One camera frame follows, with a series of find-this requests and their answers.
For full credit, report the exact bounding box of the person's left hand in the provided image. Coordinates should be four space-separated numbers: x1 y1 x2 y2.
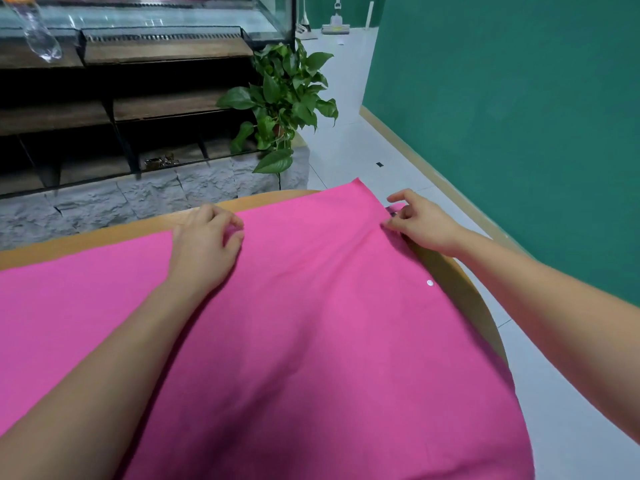
164 203 247 302

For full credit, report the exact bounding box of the person's right hand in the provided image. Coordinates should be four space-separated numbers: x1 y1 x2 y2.
381 187 470 260

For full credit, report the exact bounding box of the pink towel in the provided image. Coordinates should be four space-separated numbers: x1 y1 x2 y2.
0 177 537 480

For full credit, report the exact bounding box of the person's right forearm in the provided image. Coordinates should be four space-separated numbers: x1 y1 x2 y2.
452 229 640 444

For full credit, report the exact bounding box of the person's left forearm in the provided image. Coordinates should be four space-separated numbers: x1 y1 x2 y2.
0 279 201 480

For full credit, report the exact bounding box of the green potted plant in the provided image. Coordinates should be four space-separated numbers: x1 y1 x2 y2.
216 41 340 177

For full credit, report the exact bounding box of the dark wooden shelf cabinet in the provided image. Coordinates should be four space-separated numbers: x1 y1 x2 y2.
0 33 307 202

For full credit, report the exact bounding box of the white mop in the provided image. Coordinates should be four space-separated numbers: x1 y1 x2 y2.
320 0 352 37

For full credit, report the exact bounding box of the glass display case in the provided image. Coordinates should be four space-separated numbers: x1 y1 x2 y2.
0 0 297 49

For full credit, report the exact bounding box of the clear bottle with orange label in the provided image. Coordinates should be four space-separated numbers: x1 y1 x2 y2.
1 0 64 65

